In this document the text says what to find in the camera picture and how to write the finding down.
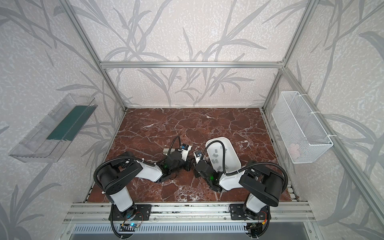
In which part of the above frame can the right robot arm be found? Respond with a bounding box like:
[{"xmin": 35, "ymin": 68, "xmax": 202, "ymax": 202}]
[{"xmin": 195, "ymin": 160, "xmax": 289, "ymax": 213}]

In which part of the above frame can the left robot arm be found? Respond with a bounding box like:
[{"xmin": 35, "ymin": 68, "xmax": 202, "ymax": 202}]
[{"xmin": 93, "ymin": 150, "xmax": 192, "ymax": 213}]

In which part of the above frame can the white plastic tray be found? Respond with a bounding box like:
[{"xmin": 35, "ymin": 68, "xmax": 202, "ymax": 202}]
[{"xmin": 205, "ymin": 137, "xmax": 242, "ymax": 174}]

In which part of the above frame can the green circuit board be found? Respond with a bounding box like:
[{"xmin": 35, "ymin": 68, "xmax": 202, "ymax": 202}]
[{"xmin": 120, "ymin": 223, "xmax": 141, "ymax": 232}]

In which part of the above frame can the pink object in basket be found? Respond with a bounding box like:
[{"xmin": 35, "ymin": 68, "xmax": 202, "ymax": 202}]
[{"xmin": 288, "ymin": 144, "xmax": 301, "ymax": 159}]

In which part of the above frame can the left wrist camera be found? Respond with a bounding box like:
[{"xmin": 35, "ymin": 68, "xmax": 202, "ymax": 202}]
[{"xmin": 180, "ymin": 144, "xmax": 192, "ymax": 161}]

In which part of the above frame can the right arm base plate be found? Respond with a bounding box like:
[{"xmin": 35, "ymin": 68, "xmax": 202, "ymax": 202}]
[{"xmin": 229, "ymin": 204, "xmax": 271, "ymax": 221}]

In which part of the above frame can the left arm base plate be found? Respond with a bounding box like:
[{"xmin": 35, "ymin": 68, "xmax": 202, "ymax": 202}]
[{"xmin": 109, "ymin": 204, "xmax": 152, "ymax": 221}]

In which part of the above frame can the white slotted cable duct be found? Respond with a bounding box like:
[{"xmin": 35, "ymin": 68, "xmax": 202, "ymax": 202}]
[{"xmin": 72, "ymin": 223, "xmax": 247, "ymax": 234}]

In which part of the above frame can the aluminium front rail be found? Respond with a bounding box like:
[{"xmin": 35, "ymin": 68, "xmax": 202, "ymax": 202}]
[{"xmin": 63, "ymin": 202, "xmax": 316, "ymax": 224}]

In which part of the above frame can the white wire mesh basket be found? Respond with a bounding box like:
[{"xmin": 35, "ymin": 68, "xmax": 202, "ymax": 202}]
[{"xmin": 272, "ymin": 91, "xmax": 334, "ymax": 164}]

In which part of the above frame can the clear acrylic wall shelf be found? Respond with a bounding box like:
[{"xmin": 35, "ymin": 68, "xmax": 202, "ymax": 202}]
[{"xmin": 9, "ymin": 94, "xmax": 98, "ymax": 163}]

